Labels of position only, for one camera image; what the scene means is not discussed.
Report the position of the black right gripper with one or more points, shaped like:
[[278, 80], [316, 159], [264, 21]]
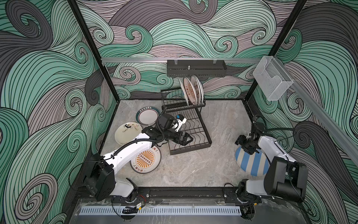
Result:
[[239, 140]]

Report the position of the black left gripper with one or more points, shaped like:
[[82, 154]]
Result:
[[182, 142]]

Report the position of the black wire dish rack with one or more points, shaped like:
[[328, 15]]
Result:
[[174, 102]]

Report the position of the orange sunburst plate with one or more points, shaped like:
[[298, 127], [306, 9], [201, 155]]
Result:
[[146, 161], [190, 91]]

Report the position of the white plate red characters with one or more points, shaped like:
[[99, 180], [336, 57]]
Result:
[[195, 82]]

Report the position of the cream plate black drawing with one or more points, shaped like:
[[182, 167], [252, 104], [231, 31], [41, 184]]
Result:
[[127, 132]]

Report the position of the white plate green flower outline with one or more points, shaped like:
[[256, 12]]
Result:
[[202, 92]]

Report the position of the blue striped plate large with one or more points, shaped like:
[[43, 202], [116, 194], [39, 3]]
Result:
[[183, 90]]

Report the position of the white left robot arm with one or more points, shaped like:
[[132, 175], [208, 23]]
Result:
[[100, 170]]

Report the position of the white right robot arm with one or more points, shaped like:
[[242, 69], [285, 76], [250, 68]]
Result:
[[277, 174]]

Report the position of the green-rimmed white plate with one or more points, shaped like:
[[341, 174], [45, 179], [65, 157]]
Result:
[[147, 116]]

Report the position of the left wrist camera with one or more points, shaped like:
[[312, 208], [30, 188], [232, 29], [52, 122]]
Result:
[[180, 120]]

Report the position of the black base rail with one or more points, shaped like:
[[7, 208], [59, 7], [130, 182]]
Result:
[[227, 194]]

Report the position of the black wall-mounted tray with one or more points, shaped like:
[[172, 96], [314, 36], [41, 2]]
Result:
[[199, 68]]

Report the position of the clear acrylic wall box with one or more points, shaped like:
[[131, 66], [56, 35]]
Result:
[[272, 77]]

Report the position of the white slotted cable duct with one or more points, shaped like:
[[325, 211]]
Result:
[[164, 210]]

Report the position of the aluminium rail back wall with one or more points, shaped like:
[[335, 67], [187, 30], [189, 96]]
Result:
[[165, 59]]

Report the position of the aluminium rail wall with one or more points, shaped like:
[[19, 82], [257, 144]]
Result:
[[309, 89], [165, 59]]

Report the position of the aluminium rail right wall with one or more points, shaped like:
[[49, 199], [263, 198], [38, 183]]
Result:
[[309, 89]]

